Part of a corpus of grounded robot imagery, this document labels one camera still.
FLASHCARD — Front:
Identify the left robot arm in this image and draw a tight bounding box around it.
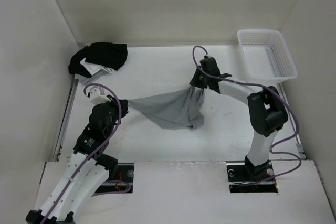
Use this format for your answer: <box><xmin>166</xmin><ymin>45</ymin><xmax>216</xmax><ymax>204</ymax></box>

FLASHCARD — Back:
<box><xmin>26</xmin><ymin>96</ymin><xmax>128</xmax><ymax>223</ymax></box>

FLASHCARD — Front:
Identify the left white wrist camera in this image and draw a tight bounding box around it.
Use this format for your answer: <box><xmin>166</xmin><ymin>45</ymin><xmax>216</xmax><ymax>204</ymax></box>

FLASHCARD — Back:
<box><xmin>87</xmin><ymin>86</ymin><xmax>110</xmax><ymax>105</ymax></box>

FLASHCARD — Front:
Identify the grey folded tank top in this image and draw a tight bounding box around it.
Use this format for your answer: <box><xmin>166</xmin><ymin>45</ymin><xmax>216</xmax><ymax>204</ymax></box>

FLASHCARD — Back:
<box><xmin>74</xmin><ymin>68</ymin><xmax>113</xmax><ymax>86</ymax></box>

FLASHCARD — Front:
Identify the grey tank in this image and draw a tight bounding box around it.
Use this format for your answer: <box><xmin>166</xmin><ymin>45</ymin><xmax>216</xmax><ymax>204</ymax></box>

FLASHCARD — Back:
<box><xmin>74</xmin><ymin>68</ymin><xmax>113</xmax><ymax>86</ymax></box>
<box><xmin>128</xmin><ymin>86</ymin><xmax>205</xmax><ymax>130</ymax></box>

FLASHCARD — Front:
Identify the right aluminium table rail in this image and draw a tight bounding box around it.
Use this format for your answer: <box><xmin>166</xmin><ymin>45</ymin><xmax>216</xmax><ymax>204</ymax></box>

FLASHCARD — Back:
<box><xmin>274</xmin><ymin>84</ymin><xmax>307</xmax><ymax>160</ymax></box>

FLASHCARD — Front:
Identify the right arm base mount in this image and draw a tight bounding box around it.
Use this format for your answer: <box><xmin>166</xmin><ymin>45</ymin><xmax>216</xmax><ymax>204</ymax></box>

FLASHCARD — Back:
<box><xmin>226</xmin><ymin>162</ymin><xmax>278</xmax><ymax>193</ymax></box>

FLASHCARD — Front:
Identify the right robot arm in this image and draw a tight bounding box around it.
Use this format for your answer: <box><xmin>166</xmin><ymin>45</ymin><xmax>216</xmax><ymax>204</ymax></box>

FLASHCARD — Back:
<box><xmin>190</xmin><ymin>56</ymin><xmax>288</xmax><ymax>182</ymax></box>

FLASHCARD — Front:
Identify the left aluminium table rail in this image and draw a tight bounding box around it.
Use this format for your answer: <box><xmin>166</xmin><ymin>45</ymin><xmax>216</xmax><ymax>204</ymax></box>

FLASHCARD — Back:
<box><xmin>50</xmin><ymin>79</ymin><xmax>78</xmax><ymax>162</ymax></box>

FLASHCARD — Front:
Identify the white folded tank top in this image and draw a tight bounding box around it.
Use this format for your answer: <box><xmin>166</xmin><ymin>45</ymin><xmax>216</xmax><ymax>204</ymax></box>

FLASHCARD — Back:
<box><xmin>80</xmin><ymin>58</ymin><xmax>114</xmax><ymax>76</ymax></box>

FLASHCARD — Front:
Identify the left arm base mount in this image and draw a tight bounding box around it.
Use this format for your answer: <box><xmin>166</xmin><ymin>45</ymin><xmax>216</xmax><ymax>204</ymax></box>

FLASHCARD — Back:
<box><xmin>95</xmin><ymin>163</ymin><xmax>134</xmax><ymax>195</ymax></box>

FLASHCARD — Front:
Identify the white plastic basket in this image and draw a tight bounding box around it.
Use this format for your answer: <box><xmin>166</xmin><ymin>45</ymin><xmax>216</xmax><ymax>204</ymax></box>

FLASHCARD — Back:
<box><xmin>237</xmin><ymin>29</ymin><xmax>298</xmax><ymax>84</ymax></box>

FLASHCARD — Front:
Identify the aluminium table rail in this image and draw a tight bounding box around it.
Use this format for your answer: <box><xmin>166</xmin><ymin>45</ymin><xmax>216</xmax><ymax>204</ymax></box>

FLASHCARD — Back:
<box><xmin>50</xmin><ymin>79</ymin><xmax>78</xmax><ymax>162</ymax></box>
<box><xmin>274</xmin><ymin>84</ymin><xmax>307</xmax><ymax>160</ymax></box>

